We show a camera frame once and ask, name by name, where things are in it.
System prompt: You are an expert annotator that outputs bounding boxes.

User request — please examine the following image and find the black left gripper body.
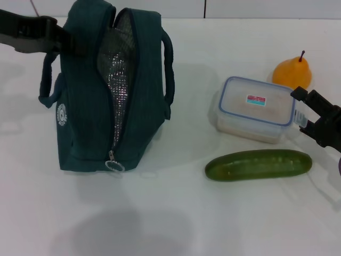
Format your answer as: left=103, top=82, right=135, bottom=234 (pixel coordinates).
left=0, top=9, right=58, bottom=54

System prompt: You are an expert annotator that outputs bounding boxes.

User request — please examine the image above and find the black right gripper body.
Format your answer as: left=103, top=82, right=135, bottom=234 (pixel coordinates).
left=318, top=105, right=341, bottom=154

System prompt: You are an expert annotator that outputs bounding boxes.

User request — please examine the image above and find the orange pear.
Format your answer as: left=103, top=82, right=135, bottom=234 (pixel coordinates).
left=271, top=50, right=312, bottom=91

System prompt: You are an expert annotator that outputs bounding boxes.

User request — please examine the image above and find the clear lunch box blue lid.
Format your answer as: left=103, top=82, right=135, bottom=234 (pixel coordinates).
left=214, top=76, right=310, bottom=145

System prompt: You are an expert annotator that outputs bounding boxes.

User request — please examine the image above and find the dark teal insulated lunch bag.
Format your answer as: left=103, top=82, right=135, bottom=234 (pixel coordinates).
left=38, top=0, right=176, bottom=173

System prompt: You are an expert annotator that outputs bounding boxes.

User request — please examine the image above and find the green cucumber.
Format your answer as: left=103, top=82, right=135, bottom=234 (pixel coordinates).
left=204, top=149, right=313, bottom=182

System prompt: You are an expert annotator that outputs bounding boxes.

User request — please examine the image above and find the silver zipper pull ring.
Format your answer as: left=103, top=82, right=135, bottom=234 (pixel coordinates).
left=105, top=149, right=125, bottom=173

